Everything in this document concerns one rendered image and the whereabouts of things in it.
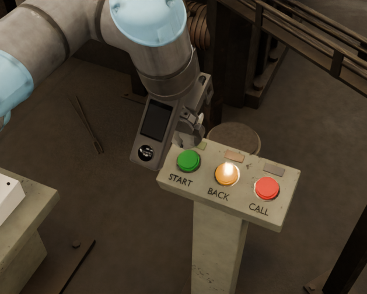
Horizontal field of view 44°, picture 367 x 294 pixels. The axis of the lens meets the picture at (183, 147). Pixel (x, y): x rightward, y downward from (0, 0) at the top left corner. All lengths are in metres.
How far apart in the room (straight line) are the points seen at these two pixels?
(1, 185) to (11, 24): 0.73
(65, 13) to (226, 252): 0.62
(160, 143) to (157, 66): 0.13
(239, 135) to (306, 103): 0.93
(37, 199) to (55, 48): 0.75
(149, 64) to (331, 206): 1.14
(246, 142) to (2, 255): 0.61
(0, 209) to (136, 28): 0.77
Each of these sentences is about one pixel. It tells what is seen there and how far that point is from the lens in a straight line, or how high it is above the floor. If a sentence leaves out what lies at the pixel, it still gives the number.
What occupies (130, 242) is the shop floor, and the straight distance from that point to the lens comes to 1.44.
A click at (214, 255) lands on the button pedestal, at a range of 0.99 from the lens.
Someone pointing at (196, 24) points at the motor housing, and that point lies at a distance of 1.35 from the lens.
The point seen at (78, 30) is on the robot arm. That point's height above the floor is 0.95.
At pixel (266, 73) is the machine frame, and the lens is 1.89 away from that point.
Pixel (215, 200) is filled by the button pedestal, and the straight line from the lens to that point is 0.80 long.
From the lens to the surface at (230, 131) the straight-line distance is 1.00.
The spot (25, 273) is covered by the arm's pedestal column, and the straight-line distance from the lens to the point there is 1.38.
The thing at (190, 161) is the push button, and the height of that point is 0.61.
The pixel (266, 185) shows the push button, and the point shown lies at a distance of 0.80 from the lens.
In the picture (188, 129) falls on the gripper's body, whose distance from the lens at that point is 0.67.
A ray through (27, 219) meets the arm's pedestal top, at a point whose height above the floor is 0.30.
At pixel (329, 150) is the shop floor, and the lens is 1.74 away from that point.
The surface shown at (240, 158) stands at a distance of 0.82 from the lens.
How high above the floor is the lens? 1.24
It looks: 48 degrees down
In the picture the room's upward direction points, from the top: straight up
